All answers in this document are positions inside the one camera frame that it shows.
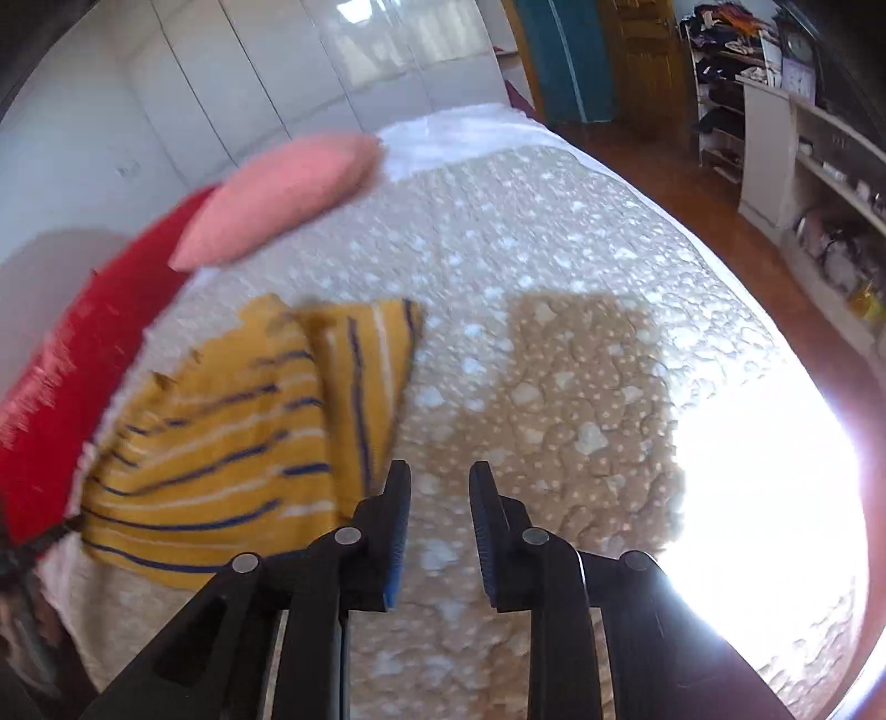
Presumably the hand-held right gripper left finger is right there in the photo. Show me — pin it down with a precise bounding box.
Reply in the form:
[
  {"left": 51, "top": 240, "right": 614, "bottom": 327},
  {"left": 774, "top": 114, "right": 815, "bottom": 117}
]
[{"left": 78, "top": 460, "right": 414, "bottom": 720}]

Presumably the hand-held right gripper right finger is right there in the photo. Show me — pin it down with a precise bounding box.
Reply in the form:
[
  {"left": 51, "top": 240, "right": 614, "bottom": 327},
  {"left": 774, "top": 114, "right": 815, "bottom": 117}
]
[{"left": 468, "top": 460, "right": 797, "bottom": 720}]

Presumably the yellow striped small garment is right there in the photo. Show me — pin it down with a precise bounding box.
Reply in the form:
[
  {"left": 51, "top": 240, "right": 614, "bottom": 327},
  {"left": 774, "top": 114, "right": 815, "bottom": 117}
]
[{"left": 78, "top": 296, "right": 425, "bottom": 591}]

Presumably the beige patterned bed quilt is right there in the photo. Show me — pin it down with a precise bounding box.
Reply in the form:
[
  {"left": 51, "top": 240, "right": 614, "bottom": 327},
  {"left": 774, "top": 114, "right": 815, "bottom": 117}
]
[{"left": 42, "top": 147, "right": 866, "bottom": 720}]

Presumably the red blanket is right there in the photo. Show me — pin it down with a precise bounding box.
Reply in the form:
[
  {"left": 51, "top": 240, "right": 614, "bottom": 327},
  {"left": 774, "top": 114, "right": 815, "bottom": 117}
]
[{"left": 0, "top": 186, "right": 223, "bottom": 548}]

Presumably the pink pillow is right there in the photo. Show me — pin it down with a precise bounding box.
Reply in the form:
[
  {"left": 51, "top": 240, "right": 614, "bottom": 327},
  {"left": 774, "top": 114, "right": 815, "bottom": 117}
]
[{"left": 169, "top": 133, "right": 383, "bottom": 272}]

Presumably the white bed sheet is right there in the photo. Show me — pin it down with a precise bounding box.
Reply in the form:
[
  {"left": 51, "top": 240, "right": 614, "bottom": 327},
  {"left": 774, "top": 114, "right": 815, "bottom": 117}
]
[{"left": 377, "top": 102, "right": 555, "bottom": 182}]

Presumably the white shelf unit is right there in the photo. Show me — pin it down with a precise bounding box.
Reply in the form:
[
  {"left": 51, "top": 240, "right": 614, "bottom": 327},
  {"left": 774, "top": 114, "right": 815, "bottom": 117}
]
[{"left": 738, "top": 76, "right": 886, "bottom": 361}]

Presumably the teal curtain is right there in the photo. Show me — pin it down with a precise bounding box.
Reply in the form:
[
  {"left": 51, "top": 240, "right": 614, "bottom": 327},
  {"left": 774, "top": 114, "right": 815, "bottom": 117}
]
[{"left": 512, "top": 0, "right": 617, "bottom": 126}]

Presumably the white wardrobe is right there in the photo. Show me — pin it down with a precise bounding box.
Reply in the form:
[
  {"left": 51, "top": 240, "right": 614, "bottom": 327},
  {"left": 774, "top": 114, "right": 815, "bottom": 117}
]
[{"left": 0, "top": 0, "right": 527, "bottom": 271}]

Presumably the wooden door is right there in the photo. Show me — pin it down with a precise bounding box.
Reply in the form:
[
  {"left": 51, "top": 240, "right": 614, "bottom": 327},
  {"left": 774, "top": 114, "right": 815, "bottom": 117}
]
[{"left": 599, "top": 0, "right": 693, "bottom": 129}]

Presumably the white open shelf rack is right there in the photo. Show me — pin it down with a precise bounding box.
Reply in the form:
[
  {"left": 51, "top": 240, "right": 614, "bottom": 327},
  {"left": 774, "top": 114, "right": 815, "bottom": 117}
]
[{"left": 678, "top": 3, "right": 786, "bottom": 184}]

